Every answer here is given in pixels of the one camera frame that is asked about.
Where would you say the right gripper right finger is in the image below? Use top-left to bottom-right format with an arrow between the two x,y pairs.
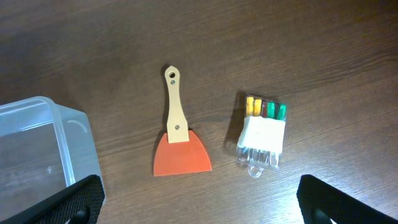
297,174 -> 397,224

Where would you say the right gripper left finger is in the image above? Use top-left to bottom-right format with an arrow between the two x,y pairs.
1,175 -> 105,224

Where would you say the clear plastic container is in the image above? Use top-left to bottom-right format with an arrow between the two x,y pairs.
1,96 -> 101,220

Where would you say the clear case of screwdriver bits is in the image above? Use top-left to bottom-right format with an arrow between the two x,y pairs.
236,95 -> 288,178

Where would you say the orange scraper wooden handle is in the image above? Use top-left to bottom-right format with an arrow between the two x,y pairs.
153,65 -> 212,177

